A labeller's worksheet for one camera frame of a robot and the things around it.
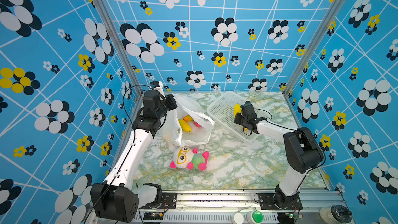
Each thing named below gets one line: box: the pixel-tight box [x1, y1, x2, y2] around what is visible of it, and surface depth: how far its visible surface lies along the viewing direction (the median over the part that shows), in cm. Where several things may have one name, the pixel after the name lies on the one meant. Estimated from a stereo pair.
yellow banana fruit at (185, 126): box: [178, 119, 192, 133], surface depth 98 cm
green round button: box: [252, 210, 264, 224], surface depth 63 cm
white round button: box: [233, 212, 245, 224], surface depth 64 cm
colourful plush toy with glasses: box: [169, 146, 210, 172], surface depth 82 cm
